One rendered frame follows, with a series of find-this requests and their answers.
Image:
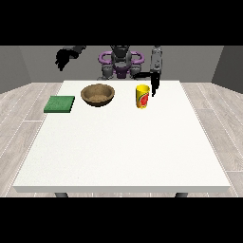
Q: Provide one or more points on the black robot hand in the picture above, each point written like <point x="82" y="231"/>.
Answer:
<point x="63" y="58"/>
<point x="153" y="79"/>

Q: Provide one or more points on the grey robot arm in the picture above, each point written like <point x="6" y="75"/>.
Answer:
<point x="78" y="49"/>
<point x="156" y="58"/>

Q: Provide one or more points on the yellow cup with melon print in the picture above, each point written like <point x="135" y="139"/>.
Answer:
<point x="142" y="96"/>

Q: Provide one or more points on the green square pad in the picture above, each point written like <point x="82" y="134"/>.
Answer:
<point x="59" y="104"/>

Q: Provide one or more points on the brown wooden bowl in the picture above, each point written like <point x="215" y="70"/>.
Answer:
<point x="97" y="94"/>

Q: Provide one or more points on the grey robot trunk purple rings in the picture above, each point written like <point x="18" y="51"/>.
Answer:
<point x="120" y="65"/>

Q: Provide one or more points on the dark table leg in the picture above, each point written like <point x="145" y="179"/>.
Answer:
<point x="181" y="195"/>
<point x="61" y="195"/>

